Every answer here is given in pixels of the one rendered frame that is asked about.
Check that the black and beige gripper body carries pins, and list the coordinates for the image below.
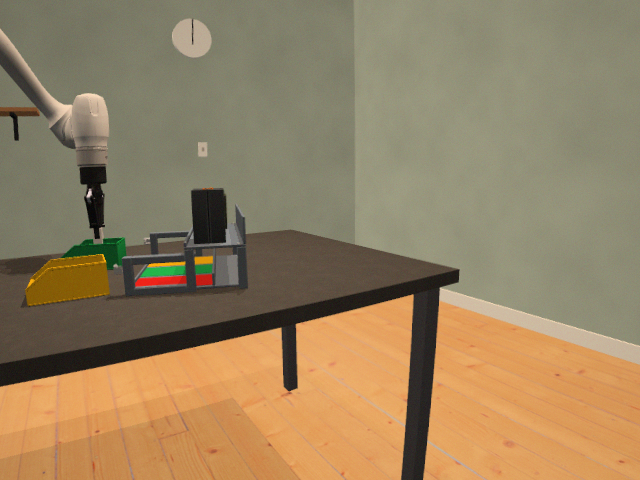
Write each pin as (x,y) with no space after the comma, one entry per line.
(92,176)

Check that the yellow bin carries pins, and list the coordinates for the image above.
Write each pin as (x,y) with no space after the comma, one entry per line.
(75,279)

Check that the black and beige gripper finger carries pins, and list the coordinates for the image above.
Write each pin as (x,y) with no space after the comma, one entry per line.
(94,219)
(101,206)

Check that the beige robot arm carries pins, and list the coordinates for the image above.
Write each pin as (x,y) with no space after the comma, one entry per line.
(87,122)

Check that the green bin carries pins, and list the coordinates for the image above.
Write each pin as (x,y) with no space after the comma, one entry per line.
(113,249)

